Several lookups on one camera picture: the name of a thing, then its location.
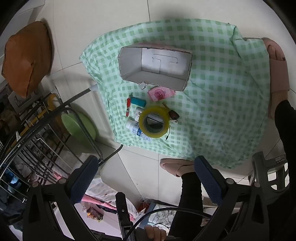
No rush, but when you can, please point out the white power bank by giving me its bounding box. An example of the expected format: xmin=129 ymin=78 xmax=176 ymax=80
xmin=135 ymin=107 xmax=162 ymax=123

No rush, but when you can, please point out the green plate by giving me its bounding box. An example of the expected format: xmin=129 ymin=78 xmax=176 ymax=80
xmin=61 ymin=111 xmax=96 ymax=144

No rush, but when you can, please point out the thin black charging cable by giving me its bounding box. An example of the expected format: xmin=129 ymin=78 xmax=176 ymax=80
xmin=165 ymin=120 xmax=172 ymax=141

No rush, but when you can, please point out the yellow tape roll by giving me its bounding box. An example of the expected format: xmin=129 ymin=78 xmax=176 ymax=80
xmin=138 ymin=105 xmax=171 ymax=139

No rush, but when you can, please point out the teal small box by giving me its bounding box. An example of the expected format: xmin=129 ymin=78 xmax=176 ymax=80
xmin=131 ymin=97 xmax=147 ymax=107

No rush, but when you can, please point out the white bottle with blue label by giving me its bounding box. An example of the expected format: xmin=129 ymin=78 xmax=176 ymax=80
xmin=126 ymin=117 xmax=152 ymax=142

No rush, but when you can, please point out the cardboard box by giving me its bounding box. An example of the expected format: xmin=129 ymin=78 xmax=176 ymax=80
xmin=118 ymin=43 xmax=193 ymax=91

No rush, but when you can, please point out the green checkered cloth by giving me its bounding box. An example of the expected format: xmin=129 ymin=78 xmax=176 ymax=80
xmin=80 ymin=19 xmax=271 ymax=168

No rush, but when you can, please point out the grey plastic stool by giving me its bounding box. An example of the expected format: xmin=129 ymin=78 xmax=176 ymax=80
xmin=251 ymin=152 xmax=291 ymax=194

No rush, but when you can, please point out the person's right leg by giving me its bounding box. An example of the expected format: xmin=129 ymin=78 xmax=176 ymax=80
xmin=274 ymin=100 xmax=296 ymax=164

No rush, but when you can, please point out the black metal rack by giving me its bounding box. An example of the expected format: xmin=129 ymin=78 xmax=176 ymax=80
xmin=0 ymin=87 xmax=124 ymax=202

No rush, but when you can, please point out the pink slipper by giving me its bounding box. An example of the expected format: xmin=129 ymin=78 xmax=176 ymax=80
xmin=159 ymin=158 xmax=197 ymax=178
xmin=262 ymin=38 xmax=291 ymax=100

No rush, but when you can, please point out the pink cartoon card pack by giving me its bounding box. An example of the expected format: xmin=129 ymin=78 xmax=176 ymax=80
xmin=147 ymin=85 xmax=176 ymax=102

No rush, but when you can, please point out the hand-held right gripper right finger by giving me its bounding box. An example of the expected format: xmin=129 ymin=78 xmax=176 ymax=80
xmin=194 ymin=155 xmax=281 ymax=241

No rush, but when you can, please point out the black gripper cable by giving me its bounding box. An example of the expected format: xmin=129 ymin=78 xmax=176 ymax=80
xmin=129 ymin=207 xmax=213 ymax=235

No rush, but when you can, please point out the pink printed blanket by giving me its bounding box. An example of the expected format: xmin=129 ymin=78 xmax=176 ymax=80
xmin=79 ymin=178 xmax=139 ymax=223

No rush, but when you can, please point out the person's left leg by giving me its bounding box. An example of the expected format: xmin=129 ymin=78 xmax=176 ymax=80
xmin=169 ymin=171 xmax=205 ymax=241

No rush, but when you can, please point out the brown cushion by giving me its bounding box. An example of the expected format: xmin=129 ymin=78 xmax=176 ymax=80
xmin=1 ymin=21 xmax=53 ymax=99

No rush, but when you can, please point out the person's right hand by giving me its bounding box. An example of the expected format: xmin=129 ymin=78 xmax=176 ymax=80
xmin=144 ymin=226 xmax=167 ymax=241

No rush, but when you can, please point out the person's leg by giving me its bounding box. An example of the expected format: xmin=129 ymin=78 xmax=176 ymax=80
xmin=169 ymin=171 xmax=205 ymax=241
xmin=274 ymin=100 xmax=296 ymax=164

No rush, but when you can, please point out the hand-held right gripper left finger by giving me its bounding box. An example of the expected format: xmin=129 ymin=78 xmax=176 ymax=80
xmin=22 ymin=155 xmax=100 ymax=241

